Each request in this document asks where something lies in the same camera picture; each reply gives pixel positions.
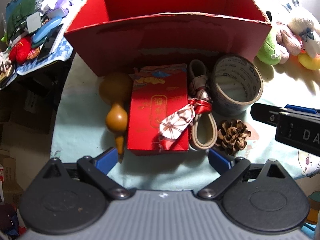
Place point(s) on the blue glasses case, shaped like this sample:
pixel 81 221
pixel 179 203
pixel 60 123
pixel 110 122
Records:
pixel 45 29

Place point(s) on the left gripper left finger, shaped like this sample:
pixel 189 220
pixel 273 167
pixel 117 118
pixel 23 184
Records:
pixel 93 171

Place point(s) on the red cardboard box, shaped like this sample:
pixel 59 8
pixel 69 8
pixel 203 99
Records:
pixel 117 35

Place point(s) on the brown pine cone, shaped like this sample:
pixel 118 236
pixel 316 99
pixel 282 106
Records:
pixel 231 136

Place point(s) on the brown gourd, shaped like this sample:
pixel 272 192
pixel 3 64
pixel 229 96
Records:
pixel 115 90

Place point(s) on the green pouch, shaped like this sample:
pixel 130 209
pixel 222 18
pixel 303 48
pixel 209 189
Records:
pixel 23 9

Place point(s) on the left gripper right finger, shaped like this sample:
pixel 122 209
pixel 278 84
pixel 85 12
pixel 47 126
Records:
pixel 229 168

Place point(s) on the red gift box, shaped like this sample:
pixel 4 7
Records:
pixel 158 91

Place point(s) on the grey power adapter block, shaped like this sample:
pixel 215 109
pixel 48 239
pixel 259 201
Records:
pixel 33 22

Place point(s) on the white plush bunny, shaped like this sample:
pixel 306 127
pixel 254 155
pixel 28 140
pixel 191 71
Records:
pixel 303 24

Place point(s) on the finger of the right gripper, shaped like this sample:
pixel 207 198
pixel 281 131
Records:
pixel 303 109
pixel 266 114

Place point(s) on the green plush toy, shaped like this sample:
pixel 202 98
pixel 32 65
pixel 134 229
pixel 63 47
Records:
pixel 269 52

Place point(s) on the pink plush toy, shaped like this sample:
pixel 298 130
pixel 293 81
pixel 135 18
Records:
pixel 287 43

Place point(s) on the purple plastic bag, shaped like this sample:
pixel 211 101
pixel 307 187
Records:
pixel 64 5

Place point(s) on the printed tape roll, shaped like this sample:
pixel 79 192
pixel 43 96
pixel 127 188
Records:
pixel 236 84

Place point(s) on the red plush item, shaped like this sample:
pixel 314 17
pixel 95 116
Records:
pixel 20 51

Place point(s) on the yellow plush toy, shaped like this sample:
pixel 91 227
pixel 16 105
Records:
pixel 308 62

